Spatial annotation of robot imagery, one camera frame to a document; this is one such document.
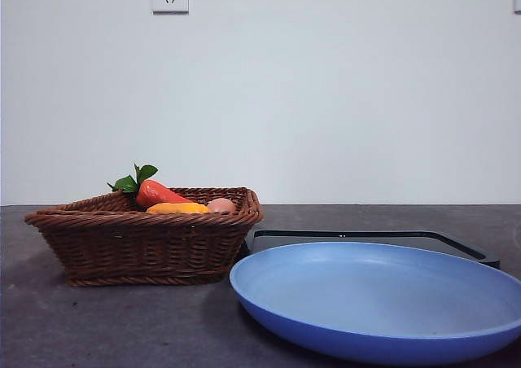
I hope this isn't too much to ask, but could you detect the yellow corn cob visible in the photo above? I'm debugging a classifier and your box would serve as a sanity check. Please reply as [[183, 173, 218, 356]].
[[145, 202, 212, 215]]

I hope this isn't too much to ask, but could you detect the blue round plate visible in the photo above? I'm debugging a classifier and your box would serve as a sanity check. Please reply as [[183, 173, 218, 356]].
[[229, 241, 521, 367]]

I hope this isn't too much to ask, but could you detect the brown wicker basket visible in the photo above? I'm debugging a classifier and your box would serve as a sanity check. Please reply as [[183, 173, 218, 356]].
[[23, 186, 265, 287]]

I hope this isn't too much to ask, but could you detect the pale brown egg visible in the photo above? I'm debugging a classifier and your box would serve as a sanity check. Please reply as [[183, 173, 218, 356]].
[[206, 197, 239, 214]]

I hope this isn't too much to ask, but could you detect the orange carrot with green leaves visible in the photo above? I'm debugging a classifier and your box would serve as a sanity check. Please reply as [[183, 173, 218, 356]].
[[107, 163, 197, 213]]

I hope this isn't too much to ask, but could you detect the black rectangular tray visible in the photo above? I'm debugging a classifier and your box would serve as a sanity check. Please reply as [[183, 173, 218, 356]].
[[243, 228, 501, 269]]

